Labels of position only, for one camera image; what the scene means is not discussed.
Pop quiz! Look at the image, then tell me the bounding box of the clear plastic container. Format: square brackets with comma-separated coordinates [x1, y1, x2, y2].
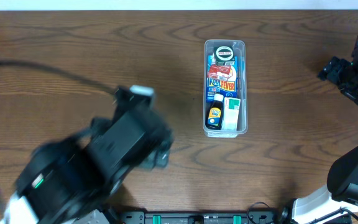
[203, 39, 248, 138]

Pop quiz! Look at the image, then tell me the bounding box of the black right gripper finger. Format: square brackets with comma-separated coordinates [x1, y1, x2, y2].
[326, 58, 350, 82]
[318, 57, 341, 80]

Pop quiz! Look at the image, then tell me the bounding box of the black mounting rail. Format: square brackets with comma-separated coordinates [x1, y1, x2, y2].
[98, 210, 353, 224]

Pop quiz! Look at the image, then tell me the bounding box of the dark bottle white cap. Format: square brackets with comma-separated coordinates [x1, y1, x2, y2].
[206, 94, 224, 130]

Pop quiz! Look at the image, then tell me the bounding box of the red medicine box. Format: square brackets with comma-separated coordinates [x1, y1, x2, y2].
[207, 65, 233, 81]

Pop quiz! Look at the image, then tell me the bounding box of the white green medicine box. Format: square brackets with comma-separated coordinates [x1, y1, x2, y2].
[222, 97, 241, 131]

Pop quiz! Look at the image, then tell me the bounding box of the blue Kool Fever box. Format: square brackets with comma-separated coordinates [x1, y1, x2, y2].
[205, 55, 238, 103]

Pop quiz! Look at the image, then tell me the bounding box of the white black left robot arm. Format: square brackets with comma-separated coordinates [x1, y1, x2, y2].
[1, 85, 173, 223]

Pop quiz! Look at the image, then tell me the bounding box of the dark green round-logo box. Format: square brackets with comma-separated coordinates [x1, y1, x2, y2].
[213, 45, 236, 66]

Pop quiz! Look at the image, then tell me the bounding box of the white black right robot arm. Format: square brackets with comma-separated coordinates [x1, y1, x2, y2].
[278, 35, 358, 223]

